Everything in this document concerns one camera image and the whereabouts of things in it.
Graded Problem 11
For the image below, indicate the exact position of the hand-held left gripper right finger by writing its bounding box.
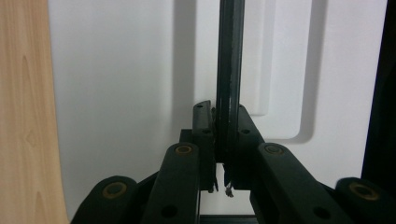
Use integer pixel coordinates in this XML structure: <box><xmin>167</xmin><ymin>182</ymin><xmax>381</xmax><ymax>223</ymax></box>
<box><xmin>223</xmin><ymin>104</ymin><xmax>266</xmax><ymax>191</ymax></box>

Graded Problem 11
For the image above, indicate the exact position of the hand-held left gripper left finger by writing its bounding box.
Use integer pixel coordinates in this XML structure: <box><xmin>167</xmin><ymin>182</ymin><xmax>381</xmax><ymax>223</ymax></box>
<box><xmin>179</xmin><ymin>99</ymin><xmax>219</xmax><ymax>193</ymax></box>

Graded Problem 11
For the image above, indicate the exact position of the white box with black handle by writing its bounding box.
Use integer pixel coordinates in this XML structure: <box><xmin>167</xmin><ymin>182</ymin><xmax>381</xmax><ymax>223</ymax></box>
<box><xmin>46</xmin><ymin>0</ymin><xmax>396</xmax><ymax>219</ymax></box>

